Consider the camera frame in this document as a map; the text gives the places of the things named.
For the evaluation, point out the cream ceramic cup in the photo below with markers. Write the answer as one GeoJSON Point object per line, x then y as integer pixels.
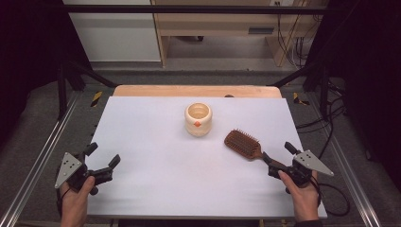
{"type": "Point", "coordinates": [198, 126]}

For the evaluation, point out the brown wooden hairbrush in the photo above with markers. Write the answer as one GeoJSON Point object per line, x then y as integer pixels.
{"type": "Point", "coordinates": [242, 144]}

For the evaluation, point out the person's right hand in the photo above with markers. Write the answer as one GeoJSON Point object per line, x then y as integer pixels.
{"type": "Point", "coordinates": [304, 201]}

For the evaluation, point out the black metal stand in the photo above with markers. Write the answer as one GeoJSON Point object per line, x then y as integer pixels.
{"type": "Point", "coordinates": [62, 91]}
{"type": "Point", "coordinates": [324, 91]}

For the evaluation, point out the white table mat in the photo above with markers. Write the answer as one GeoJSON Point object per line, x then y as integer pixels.
{"type": "Point", "coordinates": [176, 176]}

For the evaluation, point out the black curtain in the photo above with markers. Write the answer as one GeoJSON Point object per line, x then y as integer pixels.
{"type": "Point", "coordinates": [28, 56]}
{"type": "Point", "coordinates": [369, 78]}

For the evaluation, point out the black horizontal bar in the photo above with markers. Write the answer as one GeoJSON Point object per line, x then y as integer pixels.
{"type": "Point", "coordinates": [189, 9]}

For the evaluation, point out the aluminium rail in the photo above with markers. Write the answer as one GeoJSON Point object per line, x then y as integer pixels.
{"type": "Point", "coordinates": [353, 176]}
{"type": "Point", "coordinates": [34, 167]}

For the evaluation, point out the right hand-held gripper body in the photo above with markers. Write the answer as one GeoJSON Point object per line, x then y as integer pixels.
{"type": "Point", "coordinates": [310, 162]}

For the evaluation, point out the white cabinet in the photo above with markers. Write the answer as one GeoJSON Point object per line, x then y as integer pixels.
{"type": "Point", "coordinates": [116, 34]}

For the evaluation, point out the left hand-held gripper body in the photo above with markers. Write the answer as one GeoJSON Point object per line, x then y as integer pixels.
{"type": "Point", "coordinates": [71, 171]}

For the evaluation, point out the yellow black tape strip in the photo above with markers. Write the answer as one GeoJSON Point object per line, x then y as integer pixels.
{"type": "Point", "coordinates": [96, 98]}
{"type": "Point", "coordinates": [297, 99]}

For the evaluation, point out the wooden desk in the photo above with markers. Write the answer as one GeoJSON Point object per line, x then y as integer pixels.
{"type": "Point", "coordinates": [217, 23]}

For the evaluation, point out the person's left hand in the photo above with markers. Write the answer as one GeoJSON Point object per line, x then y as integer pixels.
{"type": "Point", "coordinates": [75, 206]}

